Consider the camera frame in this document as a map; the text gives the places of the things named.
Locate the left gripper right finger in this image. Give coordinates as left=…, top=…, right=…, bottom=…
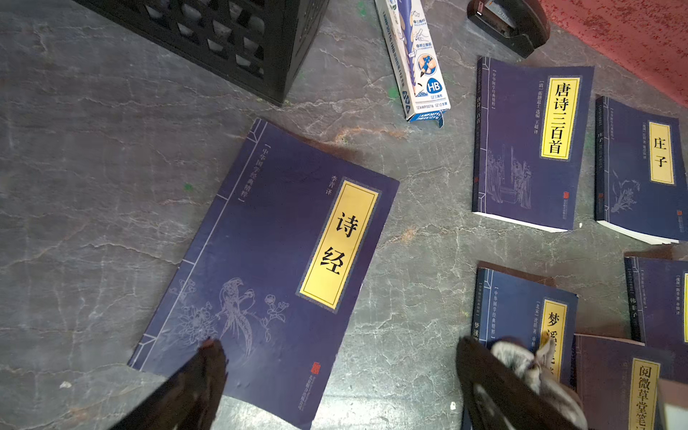
left=455, top=336, right=577, bottom=429

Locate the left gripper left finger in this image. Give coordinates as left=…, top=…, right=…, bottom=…
left=113, top=339, right=228, bottom=429

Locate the grey striped wiping cloth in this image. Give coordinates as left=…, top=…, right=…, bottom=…
left=490, top=338, right=589, bottom=429

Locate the navy book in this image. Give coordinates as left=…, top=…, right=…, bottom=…
left=594, top=96, right=687, bottom=245
left=129, top=118, right=400, bottom=429
left=472, top=57, right=594, bottom=232
left=622, top=244, right=688, bottom=383
left=460, top=261, right=580, bottom=430
left=574, top=334, right=687, bottom=429

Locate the pencil box white blue red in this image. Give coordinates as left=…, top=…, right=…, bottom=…
left=374, top=0, right=451, bottom=127

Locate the black mesh file organizer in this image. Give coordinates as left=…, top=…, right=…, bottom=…
left=81, top=0, right=329, bottom=107

